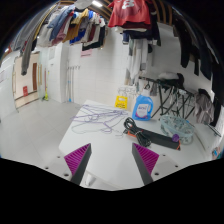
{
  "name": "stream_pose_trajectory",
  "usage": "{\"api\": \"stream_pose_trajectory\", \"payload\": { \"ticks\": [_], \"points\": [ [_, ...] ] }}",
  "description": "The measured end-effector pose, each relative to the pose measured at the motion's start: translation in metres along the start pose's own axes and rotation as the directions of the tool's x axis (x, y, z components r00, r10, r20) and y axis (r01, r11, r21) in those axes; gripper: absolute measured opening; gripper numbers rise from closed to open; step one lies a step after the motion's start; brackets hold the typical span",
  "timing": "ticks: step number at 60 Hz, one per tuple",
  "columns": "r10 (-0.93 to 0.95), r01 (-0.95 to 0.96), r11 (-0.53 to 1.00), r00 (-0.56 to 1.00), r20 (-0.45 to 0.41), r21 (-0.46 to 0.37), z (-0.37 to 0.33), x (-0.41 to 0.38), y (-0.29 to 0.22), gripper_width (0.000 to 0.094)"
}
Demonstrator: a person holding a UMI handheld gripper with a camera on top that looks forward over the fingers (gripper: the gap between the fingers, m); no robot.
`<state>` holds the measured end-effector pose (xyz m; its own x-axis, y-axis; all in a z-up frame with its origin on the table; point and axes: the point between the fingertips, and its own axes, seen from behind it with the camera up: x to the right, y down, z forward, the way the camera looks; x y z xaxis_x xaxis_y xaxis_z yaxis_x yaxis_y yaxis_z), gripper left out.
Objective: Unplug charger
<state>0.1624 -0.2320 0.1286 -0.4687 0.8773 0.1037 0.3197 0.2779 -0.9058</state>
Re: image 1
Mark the blue detergent bottle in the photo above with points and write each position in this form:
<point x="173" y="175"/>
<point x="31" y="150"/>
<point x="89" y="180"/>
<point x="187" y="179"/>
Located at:
<point x="143" y="108"/>

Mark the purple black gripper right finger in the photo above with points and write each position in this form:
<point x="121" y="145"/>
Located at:
<point x="145" y="160"/>

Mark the wooden door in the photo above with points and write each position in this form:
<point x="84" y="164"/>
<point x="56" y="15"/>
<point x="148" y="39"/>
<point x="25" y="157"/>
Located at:
<point x="34" y="76"/>

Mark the floral round storage basket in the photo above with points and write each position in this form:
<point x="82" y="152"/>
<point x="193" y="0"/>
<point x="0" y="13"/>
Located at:
<point x="171" y="125"/>

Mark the dark hanging clothes right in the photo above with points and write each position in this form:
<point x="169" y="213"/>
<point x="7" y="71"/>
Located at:
<point x="193" y="44"/>

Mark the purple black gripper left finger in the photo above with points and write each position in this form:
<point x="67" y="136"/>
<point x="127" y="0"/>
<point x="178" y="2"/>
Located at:
<point x="77" y="162"/>

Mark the purple charger plug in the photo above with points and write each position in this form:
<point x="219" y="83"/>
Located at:
<point x="175" y="138"/>

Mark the red hanging shirt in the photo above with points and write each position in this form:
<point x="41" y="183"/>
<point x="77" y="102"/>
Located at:
<point x="130" y="14"/>

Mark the black drying rack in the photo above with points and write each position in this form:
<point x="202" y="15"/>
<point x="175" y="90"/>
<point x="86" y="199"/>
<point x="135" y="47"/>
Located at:
<point x="169" y="99"/>

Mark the black power strip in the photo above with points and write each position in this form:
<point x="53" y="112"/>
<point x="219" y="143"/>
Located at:
<point x="150" y="137"/>

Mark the row of hanging clothes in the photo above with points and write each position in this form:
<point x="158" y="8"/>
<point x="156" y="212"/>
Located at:
<point x="53" y="26"/>

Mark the yellow wet floor sign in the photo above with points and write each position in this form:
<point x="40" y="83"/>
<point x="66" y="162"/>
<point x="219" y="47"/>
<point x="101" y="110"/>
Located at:
<point x="121" y="102"/>

